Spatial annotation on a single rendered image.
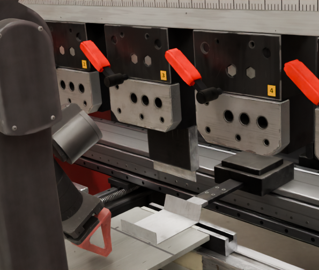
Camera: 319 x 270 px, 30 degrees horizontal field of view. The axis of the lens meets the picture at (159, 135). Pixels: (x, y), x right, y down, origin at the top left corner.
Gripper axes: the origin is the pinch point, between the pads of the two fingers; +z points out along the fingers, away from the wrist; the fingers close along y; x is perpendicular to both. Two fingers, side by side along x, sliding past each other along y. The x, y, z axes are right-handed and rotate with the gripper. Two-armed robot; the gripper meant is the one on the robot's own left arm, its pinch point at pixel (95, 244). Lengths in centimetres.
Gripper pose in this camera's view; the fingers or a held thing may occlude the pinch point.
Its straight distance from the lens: 91.7
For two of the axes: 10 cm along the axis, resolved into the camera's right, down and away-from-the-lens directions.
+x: -6.0, 6.8, -4.1
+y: -6.9, -1.8, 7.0
